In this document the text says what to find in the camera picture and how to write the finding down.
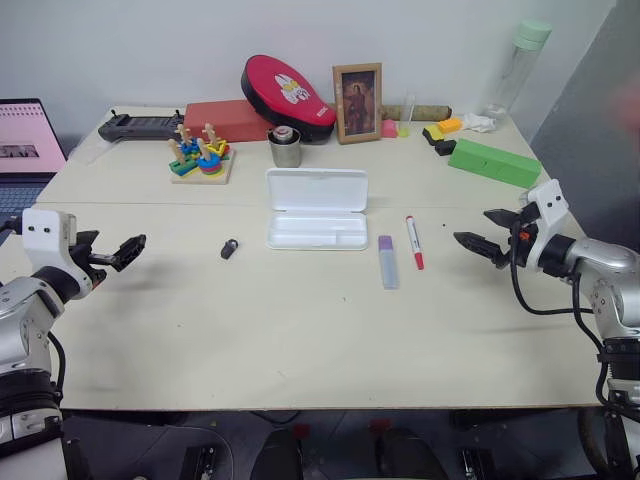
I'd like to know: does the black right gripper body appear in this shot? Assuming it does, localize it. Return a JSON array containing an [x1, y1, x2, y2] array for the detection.
[[507, 202, 542, 272]]

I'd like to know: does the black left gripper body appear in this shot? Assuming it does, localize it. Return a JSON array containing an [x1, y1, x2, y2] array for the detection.
[[68, 230, 110, 294]]

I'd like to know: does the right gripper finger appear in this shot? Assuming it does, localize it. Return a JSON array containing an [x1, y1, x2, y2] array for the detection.
[[482, 208, 527, 231], [452, 230, 512, 272]]

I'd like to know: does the white plastic case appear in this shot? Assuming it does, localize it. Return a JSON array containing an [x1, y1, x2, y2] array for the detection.
[[264, 167, 371, 252]]

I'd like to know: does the green rectangular box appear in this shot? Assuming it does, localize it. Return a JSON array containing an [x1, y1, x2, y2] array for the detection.
[[447, 138, 544, 190]]

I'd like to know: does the red whiteboard marker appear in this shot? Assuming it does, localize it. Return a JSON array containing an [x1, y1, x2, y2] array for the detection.
[[404, 215, 426, 272]]

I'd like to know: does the clear purple-capped lead box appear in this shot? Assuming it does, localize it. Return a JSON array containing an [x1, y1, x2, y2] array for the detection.
[[377, 234, 401, 291]]

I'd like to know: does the crumpled white tissue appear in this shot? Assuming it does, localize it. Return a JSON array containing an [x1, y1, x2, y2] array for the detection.
[[460, 111, 500, 135]]

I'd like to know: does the open laptop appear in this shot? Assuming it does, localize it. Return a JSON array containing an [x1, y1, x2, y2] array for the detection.
[[0, 97, 70, 232]]

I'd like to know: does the yellow black block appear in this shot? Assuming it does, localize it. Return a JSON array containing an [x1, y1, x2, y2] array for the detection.
[[421, 116, 465, 147]]

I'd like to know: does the colourful wooden stacking toy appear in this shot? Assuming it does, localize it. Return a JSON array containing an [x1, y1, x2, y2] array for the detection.
[[167, 122, 237, 186]]

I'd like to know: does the black handheld controller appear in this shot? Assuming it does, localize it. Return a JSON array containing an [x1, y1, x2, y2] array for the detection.
[[97, 110, 187, 144]]

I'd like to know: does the brown wooden stick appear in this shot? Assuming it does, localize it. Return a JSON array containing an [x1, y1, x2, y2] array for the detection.
[[380, 103, 455, 123]]

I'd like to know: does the clear tube green base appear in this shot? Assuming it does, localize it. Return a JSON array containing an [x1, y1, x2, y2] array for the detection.
[[397, 93, 417, 140]]

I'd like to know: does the clear bottle green lid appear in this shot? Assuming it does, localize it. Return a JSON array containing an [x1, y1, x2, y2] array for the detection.
[[480, 18, 554, 120]]

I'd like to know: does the red rectangular box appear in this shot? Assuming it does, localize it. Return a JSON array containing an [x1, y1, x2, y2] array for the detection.
[[182, 99, 275, 145]]

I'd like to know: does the steel cup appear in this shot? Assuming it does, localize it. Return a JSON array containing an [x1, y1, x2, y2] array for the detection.
[[267, 126, 304, 170]]

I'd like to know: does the wooden framed picture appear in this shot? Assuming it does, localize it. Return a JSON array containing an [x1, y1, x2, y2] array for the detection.
[[332, 62, 385, 146]]

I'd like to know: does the red black boxing pad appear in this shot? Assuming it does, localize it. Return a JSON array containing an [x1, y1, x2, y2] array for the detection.
[[240, 54, 338, 147]]

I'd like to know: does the dark rounded shape under table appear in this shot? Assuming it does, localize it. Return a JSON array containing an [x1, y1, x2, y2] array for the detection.
[[369, 427, 451, 480]]

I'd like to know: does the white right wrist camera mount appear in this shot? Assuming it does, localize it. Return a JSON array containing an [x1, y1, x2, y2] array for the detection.
[[525, 178, 570, 272]]

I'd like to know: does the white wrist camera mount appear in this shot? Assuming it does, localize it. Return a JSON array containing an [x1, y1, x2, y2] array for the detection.
[[21, 208, 90, 297], [525, 178, 570, 272]]

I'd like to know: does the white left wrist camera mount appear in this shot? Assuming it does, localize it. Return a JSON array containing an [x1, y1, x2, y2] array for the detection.
[[21, 208, 90, 297]]

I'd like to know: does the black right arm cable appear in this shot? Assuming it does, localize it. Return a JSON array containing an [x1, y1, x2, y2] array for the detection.
[[508, 234, 614, 361]]

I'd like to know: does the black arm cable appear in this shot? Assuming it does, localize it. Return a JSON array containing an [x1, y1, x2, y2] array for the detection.
[[45, 330, 69, 407], [508, 234, 614, 361]]

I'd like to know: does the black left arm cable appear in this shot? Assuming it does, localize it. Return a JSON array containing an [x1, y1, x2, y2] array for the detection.
[[45, 330, 69, 407]]

